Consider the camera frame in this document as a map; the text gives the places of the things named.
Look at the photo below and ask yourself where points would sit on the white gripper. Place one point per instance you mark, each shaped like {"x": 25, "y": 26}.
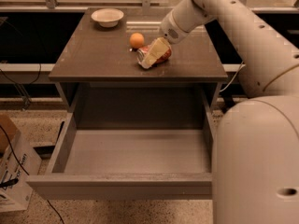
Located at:
{"x": 170, "y": 31}

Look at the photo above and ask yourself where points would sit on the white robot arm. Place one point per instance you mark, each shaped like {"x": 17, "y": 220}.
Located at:
{"x": 255, "y": 154}

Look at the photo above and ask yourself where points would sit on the grey cabinet with top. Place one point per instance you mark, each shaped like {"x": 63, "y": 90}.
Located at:
{"x": 102, "y": 53}

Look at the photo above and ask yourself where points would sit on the open grey top drawer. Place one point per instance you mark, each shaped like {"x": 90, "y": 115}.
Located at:
{"x": 132, "y": 144}

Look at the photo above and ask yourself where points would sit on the orange fruit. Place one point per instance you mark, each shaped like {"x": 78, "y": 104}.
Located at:
{"x": 136, "y": 40}

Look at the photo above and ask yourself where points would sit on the white bowl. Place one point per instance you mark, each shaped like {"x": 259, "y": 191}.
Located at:
{"x": 107, "y": 17}

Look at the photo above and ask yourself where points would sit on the brown cardboard box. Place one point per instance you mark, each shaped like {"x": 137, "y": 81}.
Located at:
{"x": 8, "y": 133}

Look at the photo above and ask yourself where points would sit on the white cardboard box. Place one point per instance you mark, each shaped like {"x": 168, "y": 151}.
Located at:
{"x": 16, "y": 193}

